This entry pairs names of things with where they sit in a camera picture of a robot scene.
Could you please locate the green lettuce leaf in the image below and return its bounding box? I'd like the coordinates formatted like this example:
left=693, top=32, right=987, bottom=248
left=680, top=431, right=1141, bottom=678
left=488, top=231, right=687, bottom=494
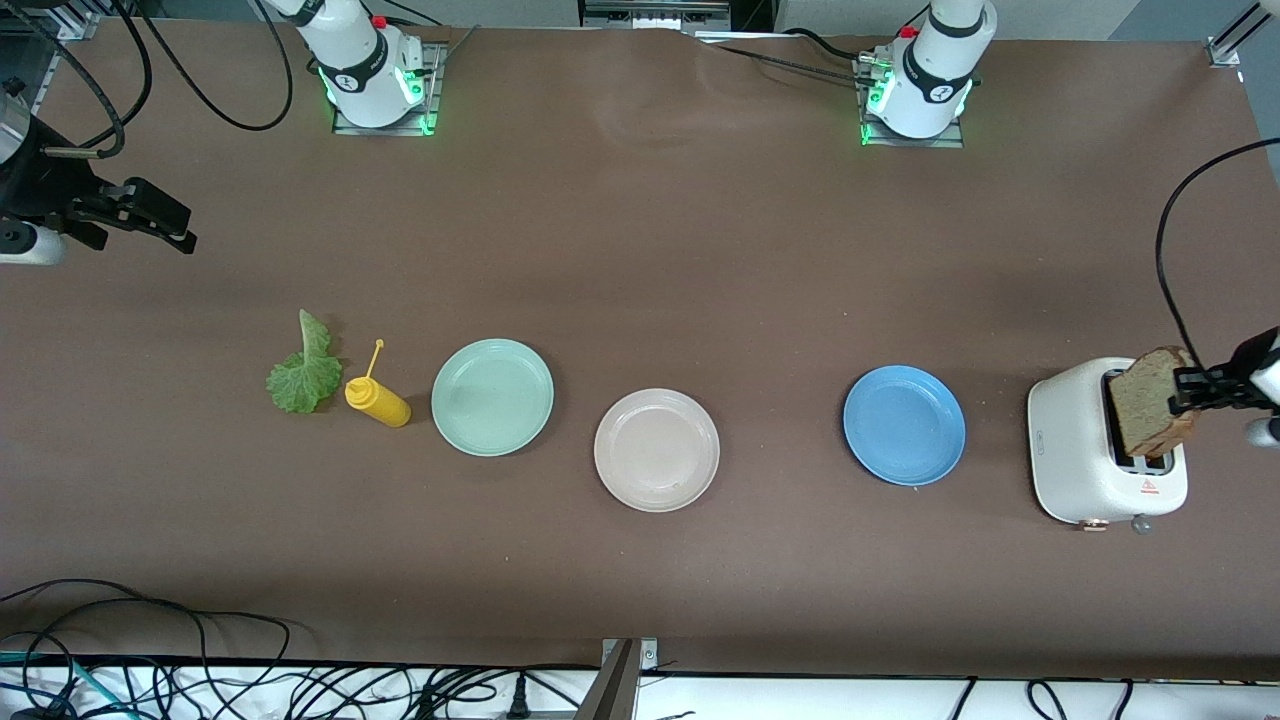
left=265, top=309, right=344, bottom=415

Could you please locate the teal cable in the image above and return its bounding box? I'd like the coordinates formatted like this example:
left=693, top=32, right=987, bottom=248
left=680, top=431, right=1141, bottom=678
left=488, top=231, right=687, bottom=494
left=0, top=650, right=131, bottom=720

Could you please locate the yellow mustard squeeze bottle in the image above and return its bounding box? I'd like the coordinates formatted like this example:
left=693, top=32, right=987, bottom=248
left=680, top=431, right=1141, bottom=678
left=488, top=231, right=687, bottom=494
left=345, top=339, right=413, bottom=429

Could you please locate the blue plate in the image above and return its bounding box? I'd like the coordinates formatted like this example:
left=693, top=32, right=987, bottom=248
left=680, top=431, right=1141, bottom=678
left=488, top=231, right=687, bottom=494
left=842, top=364, right=967, bottom=488

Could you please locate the grey metal equipment box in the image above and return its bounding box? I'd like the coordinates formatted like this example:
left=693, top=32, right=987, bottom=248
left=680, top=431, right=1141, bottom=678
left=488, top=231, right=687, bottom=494
left=578, top=0, right=734, bottom=32

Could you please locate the beige plate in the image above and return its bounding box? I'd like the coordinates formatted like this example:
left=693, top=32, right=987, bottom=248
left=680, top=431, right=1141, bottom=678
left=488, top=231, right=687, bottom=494
left=593, top=388, right=721, bottom=514

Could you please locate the mint green plate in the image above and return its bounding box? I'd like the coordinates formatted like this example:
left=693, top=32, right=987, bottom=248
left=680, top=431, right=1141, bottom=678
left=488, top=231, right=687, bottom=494
left=431, top=338, right=555, bottom=458

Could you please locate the black base power cable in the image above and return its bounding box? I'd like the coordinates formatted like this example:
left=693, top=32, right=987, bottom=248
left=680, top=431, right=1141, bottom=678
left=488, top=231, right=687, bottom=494
left=690, top=28, right=883, bottom=83

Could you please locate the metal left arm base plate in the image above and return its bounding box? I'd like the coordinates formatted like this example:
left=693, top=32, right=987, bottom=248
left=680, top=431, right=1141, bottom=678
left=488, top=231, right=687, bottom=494
left=857, top=55, right=966, bottom=150

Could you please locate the brown bread slice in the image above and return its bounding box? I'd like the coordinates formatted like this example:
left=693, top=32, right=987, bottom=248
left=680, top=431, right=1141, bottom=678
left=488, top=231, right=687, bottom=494
left=1106, top=346, right=1199, bottom=460

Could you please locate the white two-slot toaster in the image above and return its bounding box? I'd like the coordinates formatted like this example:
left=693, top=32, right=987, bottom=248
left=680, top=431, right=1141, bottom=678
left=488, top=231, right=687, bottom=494
left=1027, top=357, right=1189, bottom=533

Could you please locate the long black looped cable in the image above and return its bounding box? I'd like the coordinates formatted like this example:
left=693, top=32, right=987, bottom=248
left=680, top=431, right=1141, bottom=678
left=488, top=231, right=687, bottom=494
left=0, top=577, right=293, bottom=701

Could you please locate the metal table edge bracket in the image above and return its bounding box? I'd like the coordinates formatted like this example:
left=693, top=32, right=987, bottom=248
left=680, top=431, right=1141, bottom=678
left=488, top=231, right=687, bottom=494
left=575, top=637, right=659, bottom=720

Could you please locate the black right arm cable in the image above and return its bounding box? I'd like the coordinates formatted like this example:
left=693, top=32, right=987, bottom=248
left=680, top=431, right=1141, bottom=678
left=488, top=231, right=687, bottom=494
left=0, top=0, right=295, bottom=161

